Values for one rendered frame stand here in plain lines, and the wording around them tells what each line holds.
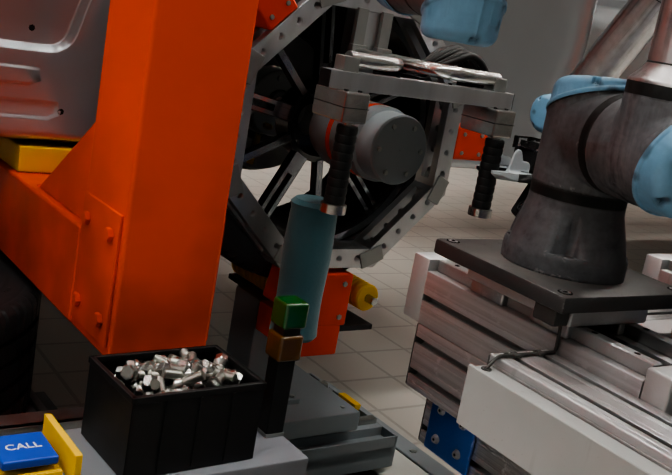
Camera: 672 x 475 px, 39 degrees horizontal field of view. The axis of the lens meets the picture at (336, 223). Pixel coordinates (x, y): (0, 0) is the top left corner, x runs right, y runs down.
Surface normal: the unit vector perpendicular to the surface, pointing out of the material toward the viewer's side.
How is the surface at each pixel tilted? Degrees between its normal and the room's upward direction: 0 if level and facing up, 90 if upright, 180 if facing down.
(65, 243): 90
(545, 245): 73
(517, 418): 90
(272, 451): 0
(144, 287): 90
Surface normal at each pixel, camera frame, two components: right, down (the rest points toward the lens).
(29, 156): 0.57, 0.28
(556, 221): -0.42, -0.19
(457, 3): -0.24, 0.22
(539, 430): -0.82, -0.02
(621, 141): -0.93, -0.09
